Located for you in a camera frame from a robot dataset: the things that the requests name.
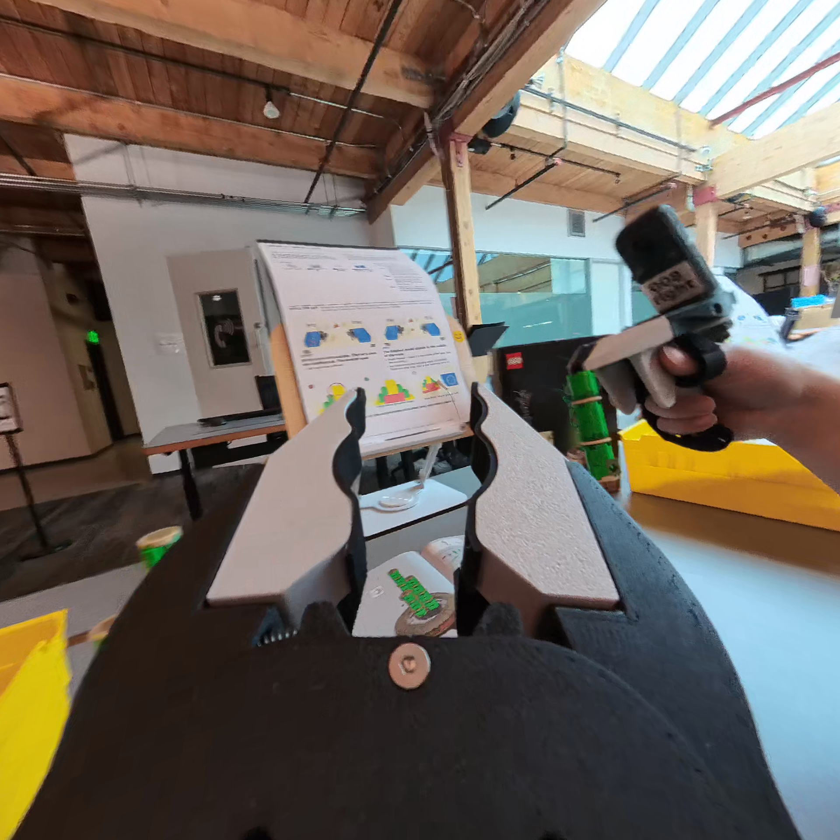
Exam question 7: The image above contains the person's right hand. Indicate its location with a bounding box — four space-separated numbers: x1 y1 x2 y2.
646 345 791 448

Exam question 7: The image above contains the person's grey printed shirt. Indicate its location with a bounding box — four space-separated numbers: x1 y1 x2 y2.
718 276 840 368

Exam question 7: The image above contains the small framed sign on pole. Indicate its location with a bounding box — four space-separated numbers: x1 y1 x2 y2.
0 382 70 559

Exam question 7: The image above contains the white instruction booklet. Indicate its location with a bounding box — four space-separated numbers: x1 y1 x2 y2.
352 535 468 639

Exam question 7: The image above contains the white phone booth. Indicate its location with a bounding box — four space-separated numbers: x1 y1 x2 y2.
166 246 277 421

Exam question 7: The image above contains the red ceiling pipe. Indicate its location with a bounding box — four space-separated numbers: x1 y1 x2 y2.
709 51 840 127

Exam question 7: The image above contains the grey table with black legs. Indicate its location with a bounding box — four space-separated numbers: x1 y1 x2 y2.
141 410 290 522

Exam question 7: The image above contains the black toy set box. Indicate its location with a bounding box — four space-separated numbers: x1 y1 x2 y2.
492 336 623 494

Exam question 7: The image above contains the wooden support post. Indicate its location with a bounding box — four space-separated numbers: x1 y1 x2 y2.
440 131 490 382
692 187 721 270
799 226 823 299

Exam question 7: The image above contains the black folded card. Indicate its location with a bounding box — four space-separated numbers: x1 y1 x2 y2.
469 322 509 360

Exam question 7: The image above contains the printed instruction sheet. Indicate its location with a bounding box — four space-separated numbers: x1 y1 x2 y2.
257 243 472 442

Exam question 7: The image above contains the yellow plastic bin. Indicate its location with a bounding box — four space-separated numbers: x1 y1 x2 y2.
0 609 72 840
619 419 840 534

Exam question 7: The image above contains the grey desk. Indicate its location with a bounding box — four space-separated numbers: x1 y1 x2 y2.
0 482 840 840

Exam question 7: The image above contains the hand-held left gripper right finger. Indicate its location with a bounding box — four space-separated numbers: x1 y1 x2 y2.
456 382 621 637

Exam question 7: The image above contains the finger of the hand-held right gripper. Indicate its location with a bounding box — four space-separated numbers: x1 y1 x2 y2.
592 360 641 416
567 319 677 376

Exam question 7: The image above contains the long green toy bamboo stalk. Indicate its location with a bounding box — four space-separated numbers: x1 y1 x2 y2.
136 525 183 569

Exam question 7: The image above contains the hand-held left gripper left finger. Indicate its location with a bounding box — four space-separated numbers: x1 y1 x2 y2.
205 387 368 631

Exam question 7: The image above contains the person's right forearm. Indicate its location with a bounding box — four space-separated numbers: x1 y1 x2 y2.
781 364 840 494

